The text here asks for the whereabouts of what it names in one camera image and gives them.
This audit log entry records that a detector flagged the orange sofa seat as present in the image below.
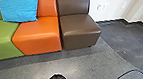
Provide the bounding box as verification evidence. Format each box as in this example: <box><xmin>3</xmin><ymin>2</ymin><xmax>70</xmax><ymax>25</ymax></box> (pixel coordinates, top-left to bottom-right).
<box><xmin>10</xmin><ymin>0</ymin><xmax>67</xmax><ymax>60</ymax></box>

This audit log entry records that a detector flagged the green sofa seat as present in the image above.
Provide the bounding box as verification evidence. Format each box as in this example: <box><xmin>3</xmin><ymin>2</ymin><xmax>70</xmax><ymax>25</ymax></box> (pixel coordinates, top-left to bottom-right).
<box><xmin>0</xmin><ymin>0</ymin><xmax>30</xmax><ymax>66</ymax></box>

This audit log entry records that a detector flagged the blue square cushion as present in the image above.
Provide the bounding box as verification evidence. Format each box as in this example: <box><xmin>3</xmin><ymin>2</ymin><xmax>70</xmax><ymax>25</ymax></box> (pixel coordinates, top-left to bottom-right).
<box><xmin>0</xmin><ymin>0</ymin><xmax>41</xmax><ymax>25</ymax></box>

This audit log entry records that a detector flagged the brown sofa seat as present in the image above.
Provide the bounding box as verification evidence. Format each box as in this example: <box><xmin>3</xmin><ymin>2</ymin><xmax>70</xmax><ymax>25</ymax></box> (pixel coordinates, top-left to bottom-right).
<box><xmin>50</xmin><ymin>0</ymin><xmax>105</xmax><ymax>54</ymax></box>

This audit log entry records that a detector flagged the white double wall outlet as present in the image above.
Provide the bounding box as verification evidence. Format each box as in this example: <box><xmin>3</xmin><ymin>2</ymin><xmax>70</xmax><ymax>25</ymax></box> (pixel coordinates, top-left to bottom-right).
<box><xmin>96</xmin><ymin>2</ymin><xmax>111</xmax><ymax>12</ymax></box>

